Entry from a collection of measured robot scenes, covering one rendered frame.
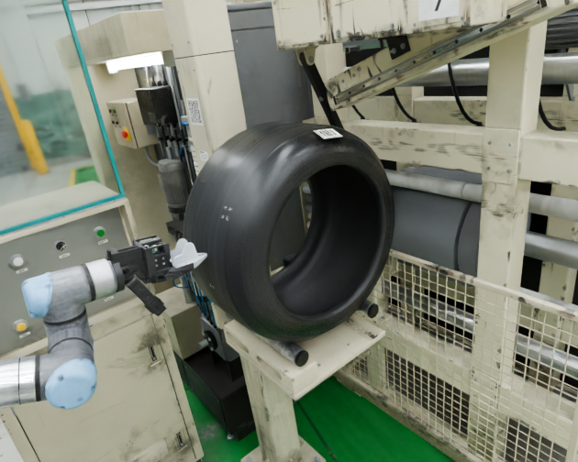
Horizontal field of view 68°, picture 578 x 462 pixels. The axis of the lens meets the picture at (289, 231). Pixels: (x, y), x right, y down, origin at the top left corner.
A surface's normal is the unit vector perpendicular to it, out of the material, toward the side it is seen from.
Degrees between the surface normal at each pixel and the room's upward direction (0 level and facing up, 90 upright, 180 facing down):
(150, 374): 90
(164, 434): 90
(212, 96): 90
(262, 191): 57
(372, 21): 90
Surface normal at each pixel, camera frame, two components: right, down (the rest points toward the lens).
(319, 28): -0.77, 0.34
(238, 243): -0.15, 0.15
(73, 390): 0.46, 0.30
